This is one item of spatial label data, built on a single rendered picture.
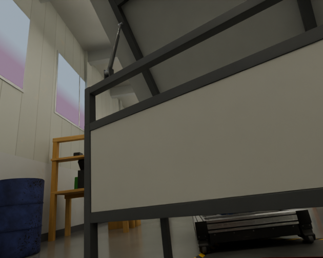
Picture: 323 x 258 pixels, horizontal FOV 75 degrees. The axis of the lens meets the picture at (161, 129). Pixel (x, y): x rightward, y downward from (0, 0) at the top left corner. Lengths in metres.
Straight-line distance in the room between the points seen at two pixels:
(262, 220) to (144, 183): 1.27
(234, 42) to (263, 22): 0.15
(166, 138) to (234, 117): 0.24
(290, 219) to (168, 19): 1.63
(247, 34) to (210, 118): 0.67
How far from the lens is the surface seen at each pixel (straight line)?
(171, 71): 1.36
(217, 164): 0.66
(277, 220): 1.93
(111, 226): 4.62
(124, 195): 0.85
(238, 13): 0.83
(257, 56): 0.72
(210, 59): 1.29
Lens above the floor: 0.41
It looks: 19 degrees up
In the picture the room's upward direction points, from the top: 7 degrees counter-clockwise
